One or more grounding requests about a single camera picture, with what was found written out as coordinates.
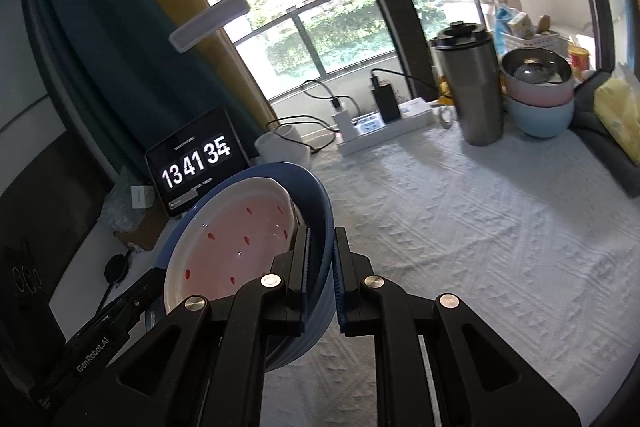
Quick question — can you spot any black charger plug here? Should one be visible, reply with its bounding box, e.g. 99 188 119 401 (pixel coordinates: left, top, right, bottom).
371 76 401 124

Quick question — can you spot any white textured tablecloth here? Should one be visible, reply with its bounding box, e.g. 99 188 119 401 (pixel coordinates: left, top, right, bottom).
49 120 640 427

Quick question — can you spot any steel travel tumbler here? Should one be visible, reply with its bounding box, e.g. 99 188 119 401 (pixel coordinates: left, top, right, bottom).
432 20 503 146

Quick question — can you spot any yellow tissue pack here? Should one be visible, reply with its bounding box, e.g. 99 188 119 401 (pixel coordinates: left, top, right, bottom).
593 64 640 166

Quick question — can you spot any white desk lamp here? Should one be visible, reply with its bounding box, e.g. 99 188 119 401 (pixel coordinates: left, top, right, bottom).
168 0 311 168

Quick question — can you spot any teal curtain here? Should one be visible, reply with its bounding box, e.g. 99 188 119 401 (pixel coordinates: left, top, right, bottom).
26 0 264 179

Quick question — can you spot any pink strawberry ceramic bowl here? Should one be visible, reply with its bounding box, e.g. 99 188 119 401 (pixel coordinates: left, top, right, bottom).
164 176 299 312

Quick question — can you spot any clear plastic bag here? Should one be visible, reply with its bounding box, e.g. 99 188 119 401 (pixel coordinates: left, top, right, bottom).
99 167 144 232

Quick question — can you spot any round black puck device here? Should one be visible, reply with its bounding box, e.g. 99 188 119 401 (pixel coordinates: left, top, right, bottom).
103 254 130 285

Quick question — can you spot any cardboard box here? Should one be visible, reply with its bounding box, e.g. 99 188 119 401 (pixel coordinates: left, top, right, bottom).
113 202 169 251

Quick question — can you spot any red yellow can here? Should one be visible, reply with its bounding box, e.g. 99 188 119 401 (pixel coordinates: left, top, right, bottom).
567 44 590 81

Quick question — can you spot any dark grey folded cloth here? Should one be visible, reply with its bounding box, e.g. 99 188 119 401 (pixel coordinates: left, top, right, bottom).
570 69 640 198

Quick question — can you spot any white charger plug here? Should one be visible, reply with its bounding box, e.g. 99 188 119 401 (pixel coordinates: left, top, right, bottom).
333 108 359 142

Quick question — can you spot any light blue small bowl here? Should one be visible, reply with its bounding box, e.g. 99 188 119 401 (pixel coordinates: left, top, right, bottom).
506 96 575 139

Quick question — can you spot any white plastic basket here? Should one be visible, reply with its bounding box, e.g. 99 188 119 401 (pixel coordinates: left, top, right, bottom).
496 31 563 55

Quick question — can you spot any tablet showing clock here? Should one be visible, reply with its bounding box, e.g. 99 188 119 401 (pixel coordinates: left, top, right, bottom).
144 107 250 218

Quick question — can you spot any small white box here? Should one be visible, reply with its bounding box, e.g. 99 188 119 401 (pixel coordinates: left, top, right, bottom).
130 185 155 210

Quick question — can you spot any large dark blue bowl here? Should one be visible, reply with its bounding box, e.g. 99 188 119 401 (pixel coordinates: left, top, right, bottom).
155 162 335 371

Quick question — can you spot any white power strip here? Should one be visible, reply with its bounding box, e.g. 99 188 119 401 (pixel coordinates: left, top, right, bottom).
336 98 437 156

